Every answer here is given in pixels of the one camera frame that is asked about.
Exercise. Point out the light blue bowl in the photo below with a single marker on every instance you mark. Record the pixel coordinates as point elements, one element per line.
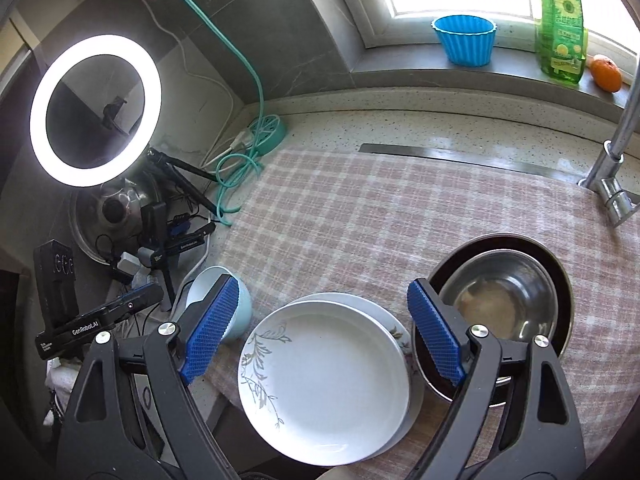
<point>242,310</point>

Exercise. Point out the black tripod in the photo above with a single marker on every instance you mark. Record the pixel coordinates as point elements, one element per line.
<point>180,182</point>

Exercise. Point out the white plate brown leaf print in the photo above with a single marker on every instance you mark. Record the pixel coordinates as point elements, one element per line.
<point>395,327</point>

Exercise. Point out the white window frame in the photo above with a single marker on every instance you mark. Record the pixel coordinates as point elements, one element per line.
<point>370,10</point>

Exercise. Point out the white power adapter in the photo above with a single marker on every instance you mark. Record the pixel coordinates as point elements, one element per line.
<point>129,265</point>

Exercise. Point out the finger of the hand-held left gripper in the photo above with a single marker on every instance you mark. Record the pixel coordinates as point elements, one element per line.
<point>140,297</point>

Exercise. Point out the teal round holder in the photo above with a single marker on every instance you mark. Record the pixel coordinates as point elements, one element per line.
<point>277,135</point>

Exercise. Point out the steel faucet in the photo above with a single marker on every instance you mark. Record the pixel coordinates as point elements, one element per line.
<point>617,150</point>

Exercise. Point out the orange fruit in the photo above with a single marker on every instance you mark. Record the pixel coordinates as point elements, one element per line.
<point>606,75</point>

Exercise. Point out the black charger box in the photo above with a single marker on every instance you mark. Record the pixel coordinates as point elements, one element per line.
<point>50,285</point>

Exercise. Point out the steel sink rim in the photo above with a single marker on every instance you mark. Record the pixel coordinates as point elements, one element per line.
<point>450,157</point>

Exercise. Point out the large dark steel bowl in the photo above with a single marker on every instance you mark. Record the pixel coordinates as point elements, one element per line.
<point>564,300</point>

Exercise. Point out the black device on stand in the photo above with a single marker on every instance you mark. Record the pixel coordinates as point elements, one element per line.
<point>152,225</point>

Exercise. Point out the pink checked cloth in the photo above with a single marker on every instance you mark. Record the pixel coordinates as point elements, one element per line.
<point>350,220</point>

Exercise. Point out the green dish soap bottle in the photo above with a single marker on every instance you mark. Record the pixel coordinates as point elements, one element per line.
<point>560,35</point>

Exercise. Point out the steel pot lid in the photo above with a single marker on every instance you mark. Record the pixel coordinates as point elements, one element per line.
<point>90,230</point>

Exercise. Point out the red steel bowl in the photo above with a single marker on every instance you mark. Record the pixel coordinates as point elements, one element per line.
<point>500,300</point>

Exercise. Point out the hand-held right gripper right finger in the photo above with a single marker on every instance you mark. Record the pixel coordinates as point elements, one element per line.
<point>435,330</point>

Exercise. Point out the white plate grey leaf print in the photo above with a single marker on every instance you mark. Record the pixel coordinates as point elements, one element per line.
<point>330,375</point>

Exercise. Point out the person's left hand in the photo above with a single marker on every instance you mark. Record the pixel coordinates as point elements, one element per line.
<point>60,377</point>

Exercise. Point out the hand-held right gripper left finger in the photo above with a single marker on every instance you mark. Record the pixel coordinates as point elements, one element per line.
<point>210,330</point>

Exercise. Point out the blue fluted silicone cup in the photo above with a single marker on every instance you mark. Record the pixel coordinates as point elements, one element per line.
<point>465,45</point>

